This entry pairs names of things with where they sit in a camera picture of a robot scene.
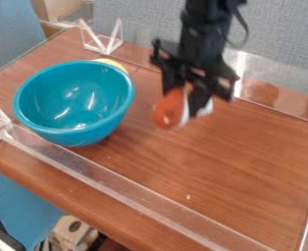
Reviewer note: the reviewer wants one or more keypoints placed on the blue bowl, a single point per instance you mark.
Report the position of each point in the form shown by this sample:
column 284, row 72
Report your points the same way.
column 74, row 102

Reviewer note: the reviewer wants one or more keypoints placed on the yellow object behind bowl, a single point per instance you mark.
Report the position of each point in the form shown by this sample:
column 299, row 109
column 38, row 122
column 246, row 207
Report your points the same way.
column 113, row 63

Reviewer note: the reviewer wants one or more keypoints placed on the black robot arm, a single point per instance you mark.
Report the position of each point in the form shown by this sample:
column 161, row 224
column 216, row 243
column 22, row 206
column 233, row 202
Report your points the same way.
column 211, row 11

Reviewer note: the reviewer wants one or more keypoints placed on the clear acrylic front barrier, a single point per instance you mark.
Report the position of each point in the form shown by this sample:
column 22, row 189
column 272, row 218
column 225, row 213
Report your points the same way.
column 180, row 218

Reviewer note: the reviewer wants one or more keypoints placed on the white block with hole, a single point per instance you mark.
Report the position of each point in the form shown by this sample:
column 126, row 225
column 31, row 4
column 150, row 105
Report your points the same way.
column 73, row 235

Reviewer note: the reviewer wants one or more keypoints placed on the clear acrylic back barrier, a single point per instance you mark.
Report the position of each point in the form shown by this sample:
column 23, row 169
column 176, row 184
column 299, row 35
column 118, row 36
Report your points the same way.
column 267, row 52

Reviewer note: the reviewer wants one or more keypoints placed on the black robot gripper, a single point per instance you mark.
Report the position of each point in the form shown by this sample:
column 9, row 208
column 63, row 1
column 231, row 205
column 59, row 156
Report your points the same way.
column 195, row 60

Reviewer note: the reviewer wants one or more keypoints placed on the brown and white toy mushroom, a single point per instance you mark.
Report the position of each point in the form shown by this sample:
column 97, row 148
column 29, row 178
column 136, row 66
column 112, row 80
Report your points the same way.
column 172, row 112

